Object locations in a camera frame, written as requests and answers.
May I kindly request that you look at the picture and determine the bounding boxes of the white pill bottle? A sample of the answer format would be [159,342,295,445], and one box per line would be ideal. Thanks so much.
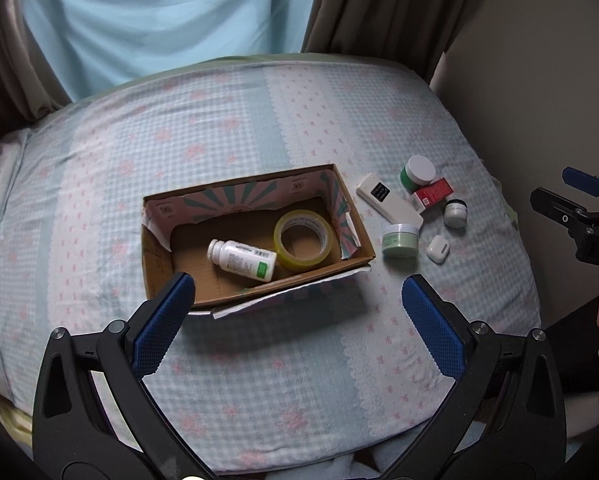
[208,240,277,283]

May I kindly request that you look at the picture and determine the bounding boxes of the white earbuds case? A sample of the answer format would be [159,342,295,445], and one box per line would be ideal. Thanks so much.
[426,235,450,264]

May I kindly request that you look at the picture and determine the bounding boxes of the black lid white jar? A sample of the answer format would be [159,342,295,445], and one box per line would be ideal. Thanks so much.
[444,198,467,230]

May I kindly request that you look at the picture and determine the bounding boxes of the light blue curtain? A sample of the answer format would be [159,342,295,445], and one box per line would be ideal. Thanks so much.
[22,0,313,101]

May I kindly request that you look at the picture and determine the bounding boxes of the white remote control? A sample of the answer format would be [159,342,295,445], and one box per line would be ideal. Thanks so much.
[356,174,423,229]

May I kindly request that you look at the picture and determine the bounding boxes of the red cardboard box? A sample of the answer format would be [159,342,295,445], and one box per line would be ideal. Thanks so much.
[408,178,453,214]

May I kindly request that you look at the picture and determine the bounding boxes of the yellow packing tape roll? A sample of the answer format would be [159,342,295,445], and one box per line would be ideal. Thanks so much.
[274,209,334,272]

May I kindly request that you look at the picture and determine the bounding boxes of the green jar white lid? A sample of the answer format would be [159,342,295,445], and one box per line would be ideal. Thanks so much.
[399,155,436,193]

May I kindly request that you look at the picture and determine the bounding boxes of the brown cardboard box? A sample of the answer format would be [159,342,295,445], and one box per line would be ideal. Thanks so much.
[141,164,375,318]

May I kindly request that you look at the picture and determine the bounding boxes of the pale green cream jar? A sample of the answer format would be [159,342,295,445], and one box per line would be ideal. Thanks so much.
[382,223,420,259]

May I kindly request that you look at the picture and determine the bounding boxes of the floral checkered bed quilt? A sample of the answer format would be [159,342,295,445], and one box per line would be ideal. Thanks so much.
[0,58,540,472]

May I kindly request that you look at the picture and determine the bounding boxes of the brown curtain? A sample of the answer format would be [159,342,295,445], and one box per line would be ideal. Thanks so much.
[301,0,467,81]
[0,0,71,137]

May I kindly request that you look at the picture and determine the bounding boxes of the left brown curtain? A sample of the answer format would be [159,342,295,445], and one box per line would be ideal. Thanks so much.
[0,0,71,137]

